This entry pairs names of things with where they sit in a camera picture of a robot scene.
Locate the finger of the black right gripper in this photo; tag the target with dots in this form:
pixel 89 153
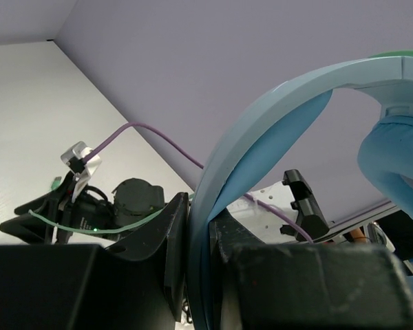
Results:
pixel 37 203
pixel 29 229

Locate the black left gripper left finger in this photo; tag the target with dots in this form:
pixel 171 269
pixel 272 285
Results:
pixel 136 283

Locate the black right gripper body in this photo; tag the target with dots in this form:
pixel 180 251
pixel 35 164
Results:
pixel 94 214

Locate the light blue headphones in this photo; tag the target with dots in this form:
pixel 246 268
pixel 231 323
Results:
pixel 274 122

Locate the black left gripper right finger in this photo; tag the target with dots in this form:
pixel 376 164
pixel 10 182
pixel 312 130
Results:
pixel 291 286

